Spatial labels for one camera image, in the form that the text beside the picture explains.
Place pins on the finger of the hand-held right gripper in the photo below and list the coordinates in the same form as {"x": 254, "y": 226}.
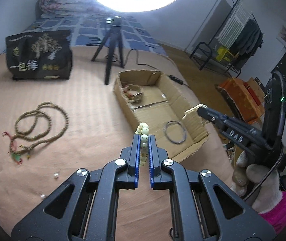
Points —
{"x": 235, "y": 135}
{"x": 216, "y": 116}

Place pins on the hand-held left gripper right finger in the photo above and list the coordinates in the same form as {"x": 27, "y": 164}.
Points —
{"x": 152, "y": 155}

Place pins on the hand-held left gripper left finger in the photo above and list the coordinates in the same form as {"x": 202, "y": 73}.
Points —
{"x": 133, "y": 153}

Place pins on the cardboard box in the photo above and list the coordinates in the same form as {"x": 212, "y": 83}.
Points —
{"x": 155, "y": 110}

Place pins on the person's right forearm pink sleeve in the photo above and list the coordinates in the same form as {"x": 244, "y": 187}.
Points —
{"x": 277, "y": 210}

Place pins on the person's right hand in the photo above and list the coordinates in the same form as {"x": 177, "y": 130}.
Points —
{"x": 257, "y": 178}

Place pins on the thin metal bangle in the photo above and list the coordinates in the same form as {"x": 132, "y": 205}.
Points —
{"x": 166, "y": 133}

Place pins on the orange box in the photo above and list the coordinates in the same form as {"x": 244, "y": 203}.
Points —
{"x": 243, "y": 95}

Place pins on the black clothes rack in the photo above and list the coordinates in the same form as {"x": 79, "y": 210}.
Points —
{"x": 233, "y": 65}

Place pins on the yellow box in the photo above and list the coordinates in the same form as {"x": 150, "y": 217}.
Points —
{"x": 224, "y": 54}

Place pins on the dark hanging clothes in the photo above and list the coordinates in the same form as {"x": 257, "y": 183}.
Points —
{"x": 252, "y": 39}

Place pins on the loose clear bead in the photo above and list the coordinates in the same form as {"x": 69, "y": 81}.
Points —
{"x": 55, "y": 175}

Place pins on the beige bed cover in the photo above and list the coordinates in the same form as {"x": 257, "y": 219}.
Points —
{"x": 65, "y": 100}

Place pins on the white hanging cloth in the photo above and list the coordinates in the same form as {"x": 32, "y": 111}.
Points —
{"x": 233, "y": 25}

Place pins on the small white pearl bead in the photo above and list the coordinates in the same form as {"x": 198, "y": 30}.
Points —
{"x": 43, "y": 196}

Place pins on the black tripod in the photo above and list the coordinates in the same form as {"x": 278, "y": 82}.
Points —
{"x": 110, "y": 47}

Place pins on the blue patterned bedsheet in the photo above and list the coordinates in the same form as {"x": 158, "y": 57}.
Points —
{"x": 135, "y": 37}

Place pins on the black printed bag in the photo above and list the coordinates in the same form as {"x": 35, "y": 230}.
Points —
{"x": 39, "y": 55}

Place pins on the folded floral quilt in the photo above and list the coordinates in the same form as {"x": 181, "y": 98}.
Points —
{"x": 67, "y": 2}

